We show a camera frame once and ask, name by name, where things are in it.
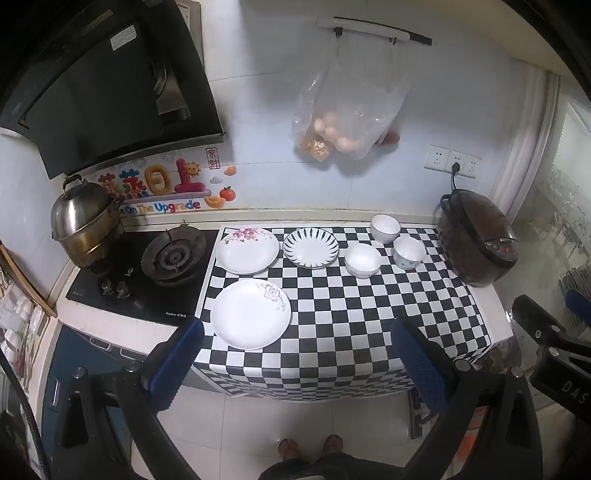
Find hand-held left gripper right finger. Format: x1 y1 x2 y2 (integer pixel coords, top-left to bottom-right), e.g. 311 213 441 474
390 316 555 480

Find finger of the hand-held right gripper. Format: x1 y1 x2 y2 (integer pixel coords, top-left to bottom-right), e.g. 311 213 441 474
561 288 591 326
512 295 573 358

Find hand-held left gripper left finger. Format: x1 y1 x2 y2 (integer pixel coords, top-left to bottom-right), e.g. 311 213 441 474
48 318 206 480

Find blue print white bowl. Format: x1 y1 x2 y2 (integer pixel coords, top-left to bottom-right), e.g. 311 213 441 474
392 236 426 271

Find grey flower white plate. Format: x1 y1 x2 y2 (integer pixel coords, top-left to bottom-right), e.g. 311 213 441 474
211 279 293 350

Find black glass gas stove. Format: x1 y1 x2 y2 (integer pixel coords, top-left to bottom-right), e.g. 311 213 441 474
65 224 220 326

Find black white checkered mat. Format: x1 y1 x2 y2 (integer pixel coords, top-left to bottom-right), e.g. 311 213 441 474
193 224 495 398

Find cast iron burner grate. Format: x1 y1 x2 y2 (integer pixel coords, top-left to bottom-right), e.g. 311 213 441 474
141 223 208 288

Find brown rice cooker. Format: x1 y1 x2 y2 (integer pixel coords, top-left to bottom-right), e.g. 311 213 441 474
436 189 519 288

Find blue kitchen cabinet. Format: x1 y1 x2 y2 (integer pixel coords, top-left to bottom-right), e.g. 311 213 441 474
39 323 185 462

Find patterned glass door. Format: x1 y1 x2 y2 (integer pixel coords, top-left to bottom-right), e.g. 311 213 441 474
508 92 591 296

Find plain white bowl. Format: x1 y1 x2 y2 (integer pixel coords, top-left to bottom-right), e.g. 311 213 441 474
344 243 382 279

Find pink floral white plate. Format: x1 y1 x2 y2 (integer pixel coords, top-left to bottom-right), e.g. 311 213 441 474
216 227 280 274

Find dark rimmed white bowl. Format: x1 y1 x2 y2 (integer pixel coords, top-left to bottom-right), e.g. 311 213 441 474
370 214 402 244

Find person's dark pants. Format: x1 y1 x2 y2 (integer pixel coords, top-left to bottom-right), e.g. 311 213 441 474
259 452 365 480

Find black striped white plate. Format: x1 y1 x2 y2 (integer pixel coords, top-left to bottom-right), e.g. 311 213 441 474
283 228 340 269

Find wooden board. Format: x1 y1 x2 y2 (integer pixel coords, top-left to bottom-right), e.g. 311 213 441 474
0 240 57 319

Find stainless steel steamer pot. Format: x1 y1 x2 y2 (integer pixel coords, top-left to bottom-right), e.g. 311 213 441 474
50 174 126 269

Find cluster of eggs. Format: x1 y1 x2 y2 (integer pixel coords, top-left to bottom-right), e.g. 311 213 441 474
314 111 365 153

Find black range hood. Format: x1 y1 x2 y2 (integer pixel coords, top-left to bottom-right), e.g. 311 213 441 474
0 0 229 181

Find clear plastic bag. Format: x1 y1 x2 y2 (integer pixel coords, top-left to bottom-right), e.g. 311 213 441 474
290 34 414 174

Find black power plug cable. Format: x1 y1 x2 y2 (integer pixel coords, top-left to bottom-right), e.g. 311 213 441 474
438 161 462 220

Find colourful wall sticker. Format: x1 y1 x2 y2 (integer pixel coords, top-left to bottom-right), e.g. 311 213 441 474
95 147 238 217

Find white wall hook rail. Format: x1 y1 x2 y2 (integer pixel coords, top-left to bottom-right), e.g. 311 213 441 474
316 16 434 47

